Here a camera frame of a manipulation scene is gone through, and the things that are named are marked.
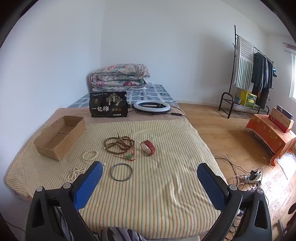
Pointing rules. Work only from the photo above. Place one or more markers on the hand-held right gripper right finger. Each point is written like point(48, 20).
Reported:
point(211, 187)

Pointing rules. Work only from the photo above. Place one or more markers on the striped hanging cloth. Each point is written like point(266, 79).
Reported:
point(242, 64)

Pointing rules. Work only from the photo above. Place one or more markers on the dark blue hanging garment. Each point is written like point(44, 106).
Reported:
point(268, 74)

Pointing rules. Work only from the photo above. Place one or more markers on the striped yellow blanket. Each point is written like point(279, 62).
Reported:
point(161, 185)

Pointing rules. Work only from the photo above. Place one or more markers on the pinkish brown blanket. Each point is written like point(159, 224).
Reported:
point(69, 112)

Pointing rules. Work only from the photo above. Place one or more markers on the white grey appliance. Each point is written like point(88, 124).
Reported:
point(137, 106)

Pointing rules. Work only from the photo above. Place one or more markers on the black snack bag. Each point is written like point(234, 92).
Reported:
point(106, 109)

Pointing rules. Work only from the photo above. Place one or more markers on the bright window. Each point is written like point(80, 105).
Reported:
point(293, 78)

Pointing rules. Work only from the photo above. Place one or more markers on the dark blue long box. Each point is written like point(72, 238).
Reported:
point(285, 112)

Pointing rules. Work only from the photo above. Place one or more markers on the thin metal bangle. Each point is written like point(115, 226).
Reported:
point(110, 172)

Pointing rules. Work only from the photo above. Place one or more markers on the cardboard box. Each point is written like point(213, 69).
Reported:
point(47, 148)

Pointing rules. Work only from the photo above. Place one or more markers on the person's striped clothing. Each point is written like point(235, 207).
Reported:
point(122, 235)

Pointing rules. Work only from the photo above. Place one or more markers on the blue checked mattress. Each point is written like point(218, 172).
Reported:
point(152, 92)

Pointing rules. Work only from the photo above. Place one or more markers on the red long box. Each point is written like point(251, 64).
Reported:
point(278, 125)

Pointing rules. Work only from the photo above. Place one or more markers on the black plug charger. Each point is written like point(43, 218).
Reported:
point(254, 175)

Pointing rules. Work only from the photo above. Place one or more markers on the red and tan boxes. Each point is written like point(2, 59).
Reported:
point(283, 120)

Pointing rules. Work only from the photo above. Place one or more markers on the folded floral quilt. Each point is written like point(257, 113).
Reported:
point(120, 76)

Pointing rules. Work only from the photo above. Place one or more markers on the black hanging garment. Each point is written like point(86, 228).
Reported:
point(257, 71)

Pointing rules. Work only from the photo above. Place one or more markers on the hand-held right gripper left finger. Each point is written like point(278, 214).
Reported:
point(90, 182)

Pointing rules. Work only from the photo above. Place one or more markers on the black metal clothes rack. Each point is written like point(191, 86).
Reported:
point(225, 97)

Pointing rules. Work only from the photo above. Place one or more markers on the small blue hanging bag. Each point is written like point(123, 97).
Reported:
point(274, 72)

